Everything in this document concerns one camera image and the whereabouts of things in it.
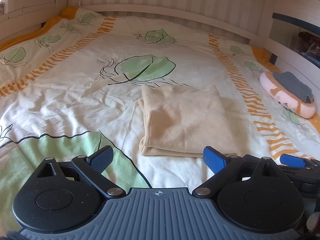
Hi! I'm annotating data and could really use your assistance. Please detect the beige knit sweater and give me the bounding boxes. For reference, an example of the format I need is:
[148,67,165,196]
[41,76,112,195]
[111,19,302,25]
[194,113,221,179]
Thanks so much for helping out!
[137,84,242,158]

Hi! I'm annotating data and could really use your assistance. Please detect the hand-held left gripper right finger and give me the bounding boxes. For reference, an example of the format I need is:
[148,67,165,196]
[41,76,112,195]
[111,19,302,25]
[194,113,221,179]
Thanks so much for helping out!
[202,146,283,197]

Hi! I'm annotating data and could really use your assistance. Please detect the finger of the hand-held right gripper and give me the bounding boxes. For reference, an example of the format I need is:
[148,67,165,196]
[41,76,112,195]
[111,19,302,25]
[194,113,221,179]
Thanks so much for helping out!
[280,154,320,171]

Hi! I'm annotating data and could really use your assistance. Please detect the pink plush pillow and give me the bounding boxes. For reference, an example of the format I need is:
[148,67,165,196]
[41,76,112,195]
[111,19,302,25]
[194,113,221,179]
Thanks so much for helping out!
[259,71,317,119]

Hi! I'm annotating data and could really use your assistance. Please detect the leaf print duvet cover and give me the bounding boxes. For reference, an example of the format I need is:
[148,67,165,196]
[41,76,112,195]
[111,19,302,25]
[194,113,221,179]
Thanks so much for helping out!
[0,7,320,193]

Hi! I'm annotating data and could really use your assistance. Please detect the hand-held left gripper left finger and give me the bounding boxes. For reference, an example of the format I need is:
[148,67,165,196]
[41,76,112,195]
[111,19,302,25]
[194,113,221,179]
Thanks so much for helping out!
[32,145,127,197]

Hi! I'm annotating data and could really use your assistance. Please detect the white shelf unit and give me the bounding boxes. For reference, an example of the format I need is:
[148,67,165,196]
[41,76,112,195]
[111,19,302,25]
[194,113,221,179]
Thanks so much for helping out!
[267,0,320,92]

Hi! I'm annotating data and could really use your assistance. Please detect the grey folded cloth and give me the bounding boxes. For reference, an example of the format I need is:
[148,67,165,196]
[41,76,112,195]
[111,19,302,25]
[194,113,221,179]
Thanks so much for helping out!
[272,71,315,103]

